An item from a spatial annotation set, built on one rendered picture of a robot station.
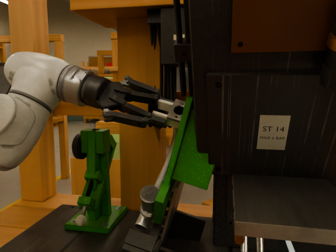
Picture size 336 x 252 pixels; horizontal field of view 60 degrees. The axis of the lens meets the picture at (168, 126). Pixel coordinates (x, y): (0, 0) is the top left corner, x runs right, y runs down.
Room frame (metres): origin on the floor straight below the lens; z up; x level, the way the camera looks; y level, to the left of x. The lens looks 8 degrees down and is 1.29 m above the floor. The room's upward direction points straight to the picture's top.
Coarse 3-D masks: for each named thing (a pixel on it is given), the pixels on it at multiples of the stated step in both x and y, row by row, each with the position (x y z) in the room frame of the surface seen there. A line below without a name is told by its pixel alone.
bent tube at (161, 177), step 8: (176, 104) 0.65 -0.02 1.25; (168, 112) 0.63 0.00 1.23; (176, 112) 0.66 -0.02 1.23; (176, 120) 0.62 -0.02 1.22; (176, 128) 0.66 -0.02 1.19; (168, 152) 0.71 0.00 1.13; (168, 160) 0.69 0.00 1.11; (160, 176) 0.66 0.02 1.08; (160, 184) 0.65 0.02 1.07; (136, 224) 0.60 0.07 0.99; (144, 224) 0.58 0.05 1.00
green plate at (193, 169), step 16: (192, 96) 0.55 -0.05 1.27; (192, 112) 0.53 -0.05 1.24; (192, 128) 0.53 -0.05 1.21; (176, 144) 0.52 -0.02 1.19; (192, 144) 0.53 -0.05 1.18; (176, 160) 0.54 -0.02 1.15; (192, 160) 0.53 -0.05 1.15; (176, 176) 0.54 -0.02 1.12; (192, 176) 0.53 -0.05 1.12; (208, 176) 0.52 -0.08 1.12
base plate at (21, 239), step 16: (64, 208) 0.90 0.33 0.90; (48, 224) 0.79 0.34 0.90; (128, 224) 0.79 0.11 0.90; (208, 224) 0.79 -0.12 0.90; (16, 240) 0.70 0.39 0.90; (32, 240) 0.70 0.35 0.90; (48, 240) 0.70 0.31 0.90; (64, 240) 0.70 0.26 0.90; (80, 240) 0.70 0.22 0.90; (96, 240) 0.70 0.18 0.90; (112, 240) 0.70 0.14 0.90; (176, 240) 0.70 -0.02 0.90; (192, 240) 0.70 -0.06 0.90; (208, 240) 0.70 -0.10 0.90
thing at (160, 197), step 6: (162, 186) 0.52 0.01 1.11; (168, 186) 0.52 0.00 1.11; (162, 192) 0.51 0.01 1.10; (168, 192) 0.54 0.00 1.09; (156, 198) 0.50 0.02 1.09; (162, 198) 0.50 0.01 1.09; (156, 204) 0.51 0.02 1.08; (162, 204) 0.50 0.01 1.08; (156, 210) 0.53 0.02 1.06; (162, 210) 0.52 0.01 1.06; (156, 216) 0.54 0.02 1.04; (162, 216) 0.55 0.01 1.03; (156, 222) 0.56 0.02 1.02
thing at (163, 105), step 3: (159, 99) 0.67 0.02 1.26; (159, 102) 0.67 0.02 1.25; (162, 102) 0.66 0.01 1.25; (165, 102) 0.66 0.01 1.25; (168, 102) 0.66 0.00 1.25; (171, 102) 0.66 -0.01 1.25; (159, 105) 0.67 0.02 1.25; (162, 105) 0.67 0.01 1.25; (165, 105) 0.67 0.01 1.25; (168, 105) 0.66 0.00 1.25; (171, 105) 0.66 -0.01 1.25; (159, 108) 0.68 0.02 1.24; (162, 108) 0.68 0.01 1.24; (165, 108) 0.67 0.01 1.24; (168, 108) 0.67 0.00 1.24; (168, 111) 0.68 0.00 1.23
